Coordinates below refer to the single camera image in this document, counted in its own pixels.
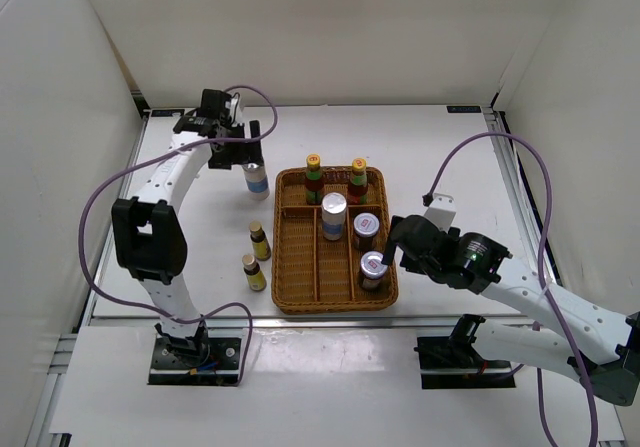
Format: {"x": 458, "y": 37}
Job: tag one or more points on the yellow-label small bottle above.
{"x": 260, "y": 243}
{"x": 254, "y": 275}

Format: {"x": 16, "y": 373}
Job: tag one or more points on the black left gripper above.
{"x": 248, "y": 152}

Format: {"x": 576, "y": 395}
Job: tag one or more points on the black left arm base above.
{"x": 215, "y": 361}

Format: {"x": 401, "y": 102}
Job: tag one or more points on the yellow-cap sauce bottle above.
{"x": 314, "y": 180}
{"x": 357, "y": 190}

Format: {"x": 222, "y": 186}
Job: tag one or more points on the right blue label sticker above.
{"x": 463, "y": 109}

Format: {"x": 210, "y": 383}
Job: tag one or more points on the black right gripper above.
{"x": 389, "y": 253}

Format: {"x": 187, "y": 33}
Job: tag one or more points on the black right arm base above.
{"x": 441, "y": 368}

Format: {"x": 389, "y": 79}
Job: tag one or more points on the brown wicker basket tray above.
{"x": 314, "y": 275}

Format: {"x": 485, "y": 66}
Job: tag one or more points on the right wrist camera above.
{"x": 441, "y": 211}

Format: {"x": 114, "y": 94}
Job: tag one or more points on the silver-lid salt shaker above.
{"x": 256, "y": 180}
{"x": 333, "y": 210}

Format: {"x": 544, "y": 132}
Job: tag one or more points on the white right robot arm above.
{"x": 578, "y": 339}

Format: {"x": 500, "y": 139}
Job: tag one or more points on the blue label sticker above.
{"x": 463, "y": 109}
{"x": 167, "y": 113}

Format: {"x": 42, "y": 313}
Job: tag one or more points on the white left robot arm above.
{"x": 149, "y": 241}

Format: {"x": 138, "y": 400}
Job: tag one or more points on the aluminium table frame rail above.
{"x": 529, "y": 218}

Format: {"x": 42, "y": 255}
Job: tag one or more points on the white-lid spice jar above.
{"x": 366, "y": 227}
{"x": 372, "y": 270}

